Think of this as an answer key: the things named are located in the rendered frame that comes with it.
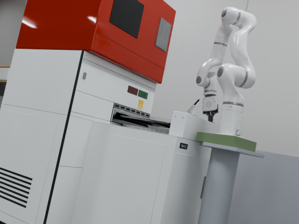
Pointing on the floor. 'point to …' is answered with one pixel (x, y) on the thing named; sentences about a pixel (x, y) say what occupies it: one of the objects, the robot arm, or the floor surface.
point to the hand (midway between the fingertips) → (210, 119)
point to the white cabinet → (140, 178)
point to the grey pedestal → (220, 182)
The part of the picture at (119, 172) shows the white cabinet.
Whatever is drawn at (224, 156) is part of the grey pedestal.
